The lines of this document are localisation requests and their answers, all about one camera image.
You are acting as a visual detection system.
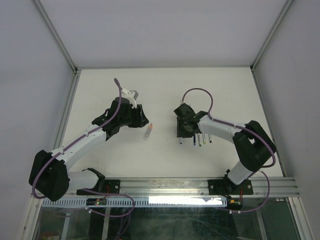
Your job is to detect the white slotted cable duct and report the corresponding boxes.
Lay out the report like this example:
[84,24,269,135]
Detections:
[42,196,227,209]

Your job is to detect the aluminium mounting rail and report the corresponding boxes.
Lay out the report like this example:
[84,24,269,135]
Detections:
[31,176,301,198]

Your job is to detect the orange tip marker pen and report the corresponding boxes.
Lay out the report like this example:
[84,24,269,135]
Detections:
[143,123,153,141]

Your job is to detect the purple cable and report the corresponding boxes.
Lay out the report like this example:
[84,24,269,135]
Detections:
[179,88,277,213]
[31,78,125,200]

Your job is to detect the white pen light green end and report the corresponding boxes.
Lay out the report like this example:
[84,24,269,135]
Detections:
[202,133,207,145]

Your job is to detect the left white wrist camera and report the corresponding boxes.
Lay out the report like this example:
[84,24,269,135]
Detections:
[121,88,139,109]

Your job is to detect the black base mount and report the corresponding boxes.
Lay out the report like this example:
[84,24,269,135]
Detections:
[76,178,121,196]
[207,178,254,198]

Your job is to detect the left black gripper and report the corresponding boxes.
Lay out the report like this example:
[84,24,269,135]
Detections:
[119,104,149,128]

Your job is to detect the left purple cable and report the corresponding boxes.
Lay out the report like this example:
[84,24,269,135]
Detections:
[31,78,125,200]

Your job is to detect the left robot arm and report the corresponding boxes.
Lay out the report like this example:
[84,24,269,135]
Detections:
[28,97,149,202]

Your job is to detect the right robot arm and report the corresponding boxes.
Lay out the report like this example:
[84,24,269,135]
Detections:
[174,103,277,194]

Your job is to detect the white pen dark green end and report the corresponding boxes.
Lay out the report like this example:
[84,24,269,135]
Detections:
[197,133,202,147]

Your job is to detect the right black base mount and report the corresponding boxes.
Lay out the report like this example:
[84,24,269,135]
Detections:
[207,178,254,198]

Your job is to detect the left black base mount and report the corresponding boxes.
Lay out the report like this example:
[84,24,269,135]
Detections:
[76,178,121,196]

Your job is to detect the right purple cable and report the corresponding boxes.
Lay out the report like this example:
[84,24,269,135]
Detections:
[179,88,277,213]

